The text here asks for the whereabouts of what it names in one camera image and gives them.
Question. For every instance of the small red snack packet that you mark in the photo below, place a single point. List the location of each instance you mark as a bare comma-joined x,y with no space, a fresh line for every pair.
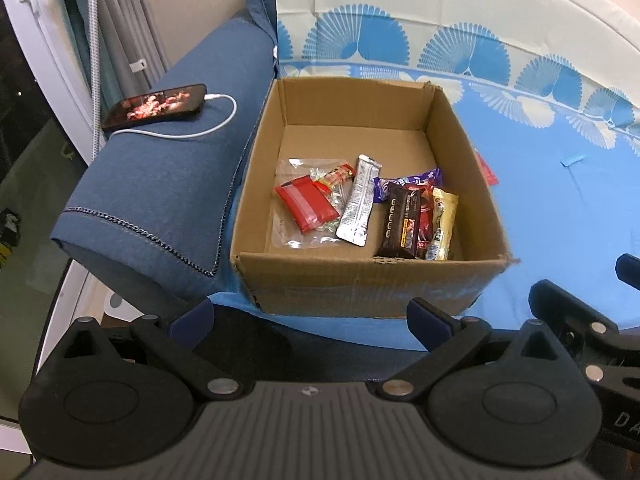
487,170

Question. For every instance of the clear plastic bag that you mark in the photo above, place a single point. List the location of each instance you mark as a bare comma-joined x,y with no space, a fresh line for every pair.
287,232

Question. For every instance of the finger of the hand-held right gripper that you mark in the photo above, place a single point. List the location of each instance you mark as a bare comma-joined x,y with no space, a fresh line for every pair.
630,270
565,310

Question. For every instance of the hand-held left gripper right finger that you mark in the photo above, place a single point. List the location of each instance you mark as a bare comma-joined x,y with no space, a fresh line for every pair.
430,320

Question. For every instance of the teal curtain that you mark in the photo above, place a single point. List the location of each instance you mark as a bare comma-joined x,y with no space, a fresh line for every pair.
75,20

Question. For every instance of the black smartphone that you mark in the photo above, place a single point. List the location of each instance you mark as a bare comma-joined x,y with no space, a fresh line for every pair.
155,107

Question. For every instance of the white window frame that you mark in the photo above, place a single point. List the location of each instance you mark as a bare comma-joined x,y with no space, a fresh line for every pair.
30,35

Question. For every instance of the beige curtain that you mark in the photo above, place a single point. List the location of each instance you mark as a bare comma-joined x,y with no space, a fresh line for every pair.
135,10

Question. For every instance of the purple snack packet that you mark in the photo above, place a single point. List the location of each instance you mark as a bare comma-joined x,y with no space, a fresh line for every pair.
385,190

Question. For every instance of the red glossy snack pouch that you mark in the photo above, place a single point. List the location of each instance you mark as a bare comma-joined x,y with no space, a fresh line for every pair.
424,215

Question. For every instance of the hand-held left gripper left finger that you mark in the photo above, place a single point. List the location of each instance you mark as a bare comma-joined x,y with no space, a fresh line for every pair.
192,322

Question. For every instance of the yellow black floor object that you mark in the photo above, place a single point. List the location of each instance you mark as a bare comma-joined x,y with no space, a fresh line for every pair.
10,225

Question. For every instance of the slim stick snack packet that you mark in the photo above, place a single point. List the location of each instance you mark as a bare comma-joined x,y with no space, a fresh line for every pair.
357,210

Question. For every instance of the blue fan print sheet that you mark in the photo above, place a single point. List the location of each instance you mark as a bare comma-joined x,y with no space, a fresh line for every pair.
550,220

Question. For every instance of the cream yellow snack packet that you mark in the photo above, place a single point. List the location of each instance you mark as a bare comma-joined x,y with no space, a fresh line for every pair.
444,215

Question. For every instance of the small light blue strip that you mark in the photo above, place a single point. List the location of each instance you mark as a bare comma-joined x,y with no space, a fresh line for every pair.
572,160

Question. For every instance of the brown cardboard box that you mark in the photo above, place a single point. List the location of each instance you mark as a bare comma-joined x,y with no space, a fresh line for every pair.
350,285

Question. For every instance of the small red yellow candy packet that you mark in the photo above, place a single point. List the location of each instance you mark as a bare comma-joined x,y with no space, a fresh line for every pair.
336,176

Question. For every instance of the dark brown snack bar packet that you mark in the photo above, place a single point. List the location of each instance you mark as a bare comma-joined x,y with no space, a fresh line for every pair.
400,225

